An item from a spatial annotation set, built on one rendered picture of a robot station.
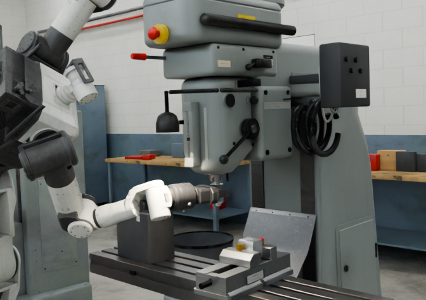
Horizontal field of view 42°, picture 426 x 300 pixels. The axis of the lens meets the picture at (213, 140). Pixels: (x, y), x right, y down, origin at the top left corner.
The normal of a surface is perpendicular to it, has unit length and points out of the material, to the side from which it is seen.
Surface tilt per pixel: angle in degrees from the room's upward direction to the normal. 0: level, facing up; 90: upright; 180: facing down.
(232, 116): 90
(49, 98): 59
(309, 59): 90
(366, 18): 90
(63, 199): 129
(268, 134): 90
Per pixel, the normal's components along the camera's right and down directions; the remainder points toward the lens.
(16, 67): 0.75, -0.53
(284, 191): -0.69, 0.06
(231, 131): 0.73, 0.01
